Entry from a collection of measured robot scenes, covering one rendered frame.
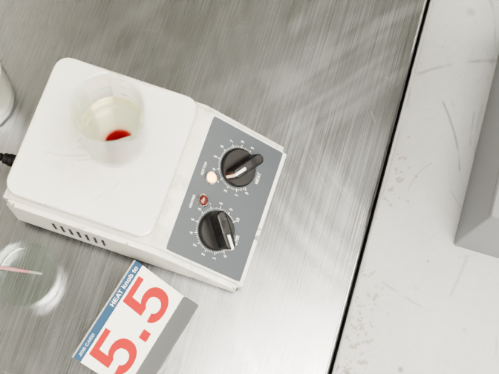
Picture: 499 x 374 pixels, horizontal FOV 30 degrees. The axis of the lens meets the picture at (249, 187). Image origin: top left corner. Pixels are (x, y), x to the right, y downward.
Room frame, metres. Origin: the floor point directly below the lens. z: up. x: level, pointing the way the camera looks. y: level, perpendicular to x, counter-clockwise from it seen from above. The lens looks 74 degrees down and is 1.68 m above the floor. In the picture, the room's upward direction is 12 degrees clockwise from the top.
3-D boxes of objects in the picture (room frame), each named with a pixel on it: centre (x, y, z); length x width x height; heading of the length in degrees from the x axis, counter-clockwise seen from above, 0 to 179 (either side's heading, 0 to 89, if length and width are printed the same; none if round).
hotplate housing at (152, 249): (0.20, 0.09, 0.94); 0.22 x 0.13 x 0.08; 83
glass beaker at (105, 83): (0.21, 0.11, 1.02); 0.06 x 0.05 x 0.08; 61
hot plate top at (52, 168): (0.20, 0.12, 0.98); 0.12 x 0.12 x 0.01; 83
